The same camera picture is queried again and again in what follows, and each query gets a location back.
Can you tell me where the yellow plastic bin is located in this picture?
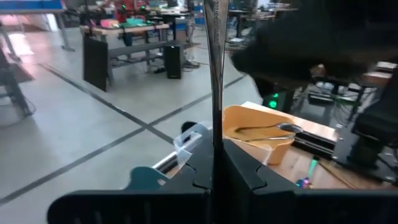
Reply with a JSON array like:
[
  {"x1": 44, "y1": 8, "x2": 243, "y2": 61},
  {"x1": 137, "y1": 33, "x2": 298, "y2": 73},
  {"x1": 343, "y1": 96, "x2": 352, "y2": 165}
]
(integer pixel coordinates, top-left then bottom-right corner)
[{"x1": 222, "y1": 105, "x2": 296, "y2": 166}]

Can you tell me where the blue top table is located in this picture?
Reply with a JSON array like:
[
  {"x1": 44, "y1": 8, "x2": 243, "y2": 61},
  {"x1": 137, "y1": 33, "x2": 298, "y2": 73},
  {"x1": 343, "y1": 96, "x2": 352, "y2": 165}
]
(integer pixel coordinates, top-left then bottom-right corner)
[{"x1": 0, "y1": 0, "x2": 76, "y2": 53}]

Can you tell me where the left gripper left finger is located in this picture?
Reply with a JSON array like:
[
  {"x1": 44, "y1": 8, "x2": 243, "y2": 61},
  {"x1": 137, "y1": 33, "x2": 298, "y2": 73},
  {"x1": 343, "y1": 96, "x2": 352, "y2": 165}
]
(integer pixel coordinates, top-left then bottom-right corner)
[{"x1": 46, "y1": 136, "x2": 215, "y2": 224}]

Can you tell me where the wooden workbench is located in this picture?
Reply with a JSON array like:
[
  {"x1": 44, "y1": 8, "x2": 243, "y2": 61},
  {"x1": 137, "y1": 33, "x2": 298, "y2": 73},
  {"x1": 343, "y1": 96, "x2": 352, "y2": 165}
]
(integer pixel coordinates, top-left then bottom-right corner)
[{"x1": 80, "y1": 22, "x2": 171, "y2": 93}]

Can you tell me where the black computer tower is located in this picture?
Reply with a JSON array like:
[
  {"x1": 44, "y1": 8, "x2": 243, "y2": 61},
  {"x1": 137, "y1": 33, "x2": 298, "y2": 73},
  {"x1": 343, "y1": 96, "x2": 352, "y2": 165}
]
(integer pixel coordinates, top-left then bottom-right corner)
[{"x1": 163, "y1": 44, "x2": 183, "y2": 80}]

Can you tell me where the iridescent rainbow metal spoon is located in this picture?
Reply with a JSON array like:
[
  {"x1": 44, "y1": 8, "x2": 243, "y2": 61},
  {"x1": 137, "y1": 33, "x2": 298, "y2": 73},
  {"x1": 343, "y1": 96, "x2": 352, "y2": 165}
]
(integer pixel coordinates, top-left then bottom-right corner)
[{"x1": 295, "y1": 157, "x2": 321, "y2": 190}]

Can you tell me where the black device green light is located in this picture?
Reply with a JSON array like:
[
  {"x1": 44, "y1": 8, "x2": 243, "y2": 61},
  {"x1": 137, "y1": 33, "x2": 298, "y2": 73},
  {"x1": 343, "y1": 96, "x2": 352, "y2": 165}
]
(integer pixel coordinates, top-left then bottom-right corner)
[{"x1": 260, "y1": 88, "x2": 295, "y2": 113}]

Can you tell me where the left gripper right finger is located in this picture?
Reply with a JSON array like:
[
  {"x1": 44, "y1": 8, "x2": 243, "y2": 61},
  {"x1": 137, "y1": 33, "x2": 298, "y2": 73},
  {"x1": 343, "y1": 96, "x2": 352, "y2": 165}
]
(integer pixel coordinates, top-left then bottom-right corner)
[{"x1": 222, "y1": 139, "x2": 398, "y2": 224}]

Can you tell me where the clear plastic bin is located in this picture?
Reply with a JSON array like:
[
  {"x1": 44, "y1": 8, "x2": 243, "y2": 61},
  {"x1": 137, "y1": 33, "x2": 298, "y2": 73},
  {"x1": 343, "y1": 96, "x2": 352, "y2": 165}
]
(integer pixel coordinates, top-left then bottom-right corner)
[{"x1": 173, "y1": 121, "x2": 215, "y2": 170}]

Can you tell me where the black flat panel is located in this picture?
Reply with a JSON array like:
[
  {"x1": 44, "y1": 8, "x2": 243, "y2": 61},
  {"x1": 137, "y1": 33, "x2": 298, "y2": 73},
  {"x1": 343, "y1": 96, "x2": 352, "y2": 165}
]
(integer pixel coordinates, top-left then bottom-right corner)
[{"x1": 82, "y1": 36, "x2": 109, "y2": 93}]

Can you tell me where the dark teal plastic bin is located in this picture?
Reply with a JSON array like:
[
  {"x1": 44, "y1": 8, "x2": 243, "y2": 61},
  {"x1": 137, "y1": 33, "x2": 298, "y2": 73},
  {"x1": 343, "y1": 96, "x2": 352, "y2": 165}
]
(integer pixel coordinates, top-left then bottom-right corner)
[{"x1": 123, "y1": 166, "x2": 171, "y2": 191}]

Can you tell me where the black table leg frame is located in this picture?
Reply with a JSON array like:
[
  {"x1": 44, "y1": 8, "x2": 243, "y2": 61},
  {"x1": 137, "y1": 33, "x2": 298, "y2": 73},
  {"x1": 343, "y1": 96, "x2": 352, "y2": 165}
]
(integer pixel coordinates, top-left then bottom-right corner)
[{"x1": 0, "y1": 46, "x2": 34, "y2": 118}]

